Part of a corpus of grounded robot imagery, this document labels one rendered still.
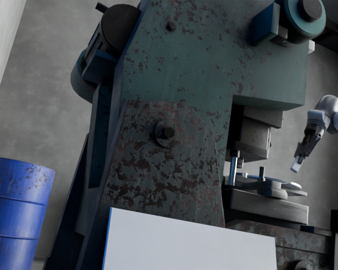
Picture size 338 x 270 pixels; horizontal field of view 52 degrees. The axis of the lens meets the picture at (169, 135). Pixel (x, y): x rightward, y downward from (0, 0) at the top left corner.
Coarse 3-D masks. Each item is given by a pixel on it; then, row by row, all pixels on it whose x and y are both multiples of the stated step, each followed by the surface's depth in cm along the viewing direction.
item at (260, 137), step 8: (232, 104) 135; (232, 112) 133; (232, 120) 132; (240, 120) 127; (248, 120) 128; (232, 128) 131; (240, 128) 126; (248, 128) 127; (256, 128) 129; (264, 128) 130; (232, 136) 129; (240, 136) 125; (248, 136) 126; (256, 136) 128; (264, 136) 130; (248, 144) 126; (256, 144) 127; (264, 144) 129
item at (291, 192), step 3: (282, 186) 130; (285, 189) 130; (288, 189) 131; (291, 189) 131; (288, 192) 134; (291, 192) 132; (294, 192) 132; (297, 192) 132; (300, 192) 133; (303, 192) 133; (288, 195) 141; (291, 195) 139; (294, 195) 138; (297, 195) 137; (300, 195) 135; (303, 195) 134; (306, 195) 134
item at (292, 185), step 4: (248, 176) 123; (252, 176) 122; (256, 176) 122; (268, 180) 122; (272, 180) 121; (276, 180) 120; (280, 180) 121; (284, 180) 121; (284, 184) 125; (288, 184) 124; (292, 184) 123; (296, 184) 124; (292, 188) 130; (296, 188) 129; (300, 188) 128
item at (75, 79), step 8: (80, 56) 143; (80, 64) 143; (72, 72) 153; (80, 72) 142; (72, 80) 154; (80, 80) 144; (80, 88) 151; (88, 88) 146; (96, 88) 144; (80, 96) 158; (88, 96) 154
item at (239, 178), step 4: (224, 176) 129; (228, 176) 126; (236, 176) 121; (240, 176) 122; (224, 180) 129; (228, 180) 125; (236, 180) 121; (240, 180) 122; (244, 180) 122; (248, 180) 123; (252, 180) 124; (256, 180) 125; (224, 184) 127; (236, 184) 121; (240, 184) 121
